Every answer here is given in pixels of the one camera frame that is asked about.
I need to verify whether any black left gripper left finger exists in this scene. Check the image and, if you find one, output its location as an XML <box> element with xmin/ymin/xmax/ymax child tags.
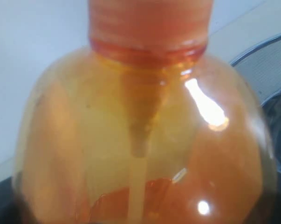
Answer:
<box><xmin>0</xmin><ymin>177</ymin><xmax>21</xmax><ymax>224</ymax></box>

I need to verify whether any steel mesh colander basket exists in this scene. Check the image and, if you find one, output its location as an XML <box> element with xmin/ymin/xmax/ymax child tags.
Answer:
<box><xmin>230</xmin><ymin>33</ymin><xmax>281</xmax><ymax>105</ymax></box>

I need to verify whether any small stainless steel bowl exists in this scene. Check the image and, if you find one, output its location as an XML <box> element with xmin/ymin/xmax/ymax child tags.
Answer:
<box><xmin>262</xmin><ymin>90</ymin><xmax>281</xmax><ymax>173</ymax></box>

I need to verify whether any orange pump soap bottle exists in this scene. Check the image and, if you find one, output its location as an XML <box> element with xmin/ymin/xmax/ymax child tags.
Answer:
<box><xmin>12</xmin><ymin>0</ymin><xmax>277</xmax><ymax>224</ymax></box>

